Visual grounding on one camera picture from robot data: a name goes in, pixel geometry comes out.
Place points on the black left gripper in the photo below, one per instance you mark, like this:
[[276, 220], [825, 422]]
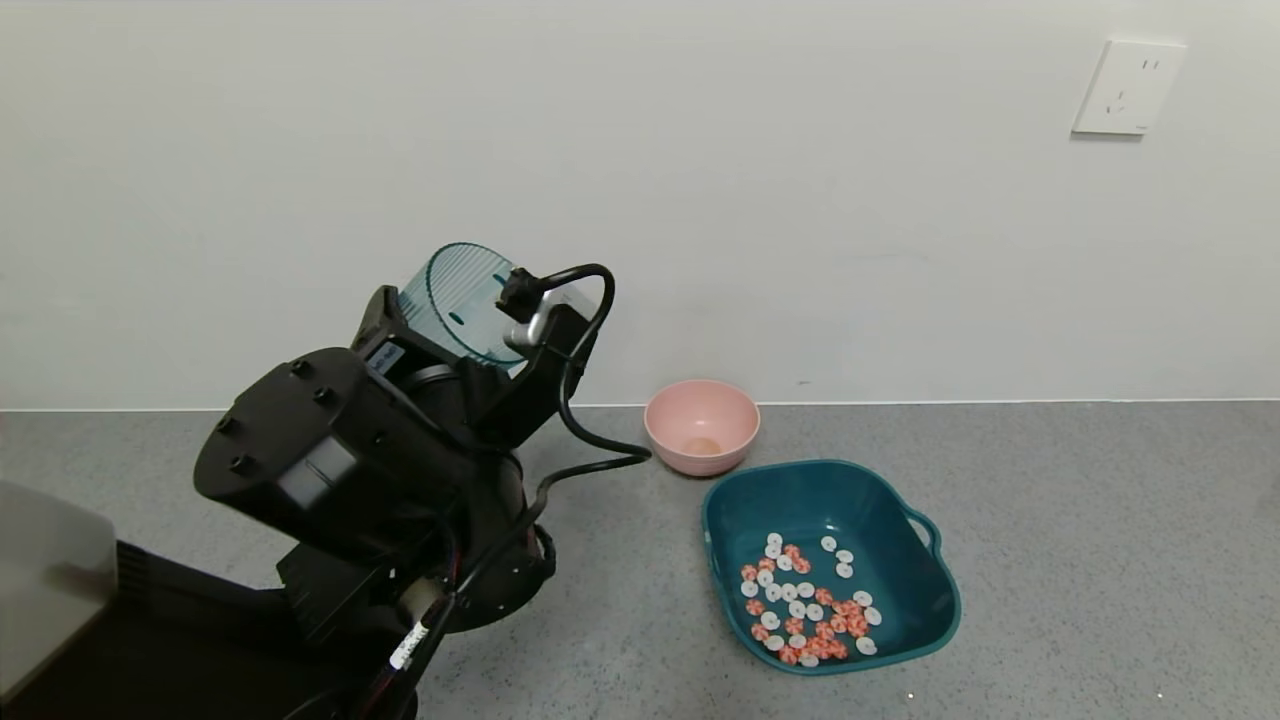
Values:
[[388, 342]]

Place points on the transparent teal ribbed cup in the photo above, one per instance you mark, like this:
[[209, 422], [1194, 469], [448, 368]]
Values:
[[470, 300]]

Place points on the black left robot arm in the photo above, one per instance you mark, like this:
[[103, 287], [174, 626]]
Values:
[[340, 470]]

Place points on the pink ribbed bowl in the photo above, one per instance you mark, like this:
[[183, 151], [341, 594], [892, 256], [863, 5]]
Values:
[[700, 420]]

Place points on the teal plastic basin tray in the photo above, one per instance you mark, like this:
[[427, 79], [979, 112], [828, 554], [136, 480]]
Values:
[[900, 600]]

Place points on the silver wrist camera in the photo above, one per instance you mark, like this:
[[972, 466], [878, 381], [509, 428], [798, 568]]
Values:
[[530, 325]]

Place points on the white wall socket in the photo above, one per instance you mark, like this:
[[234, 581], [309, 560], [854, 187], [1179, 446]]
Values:
[[1128, 88]]

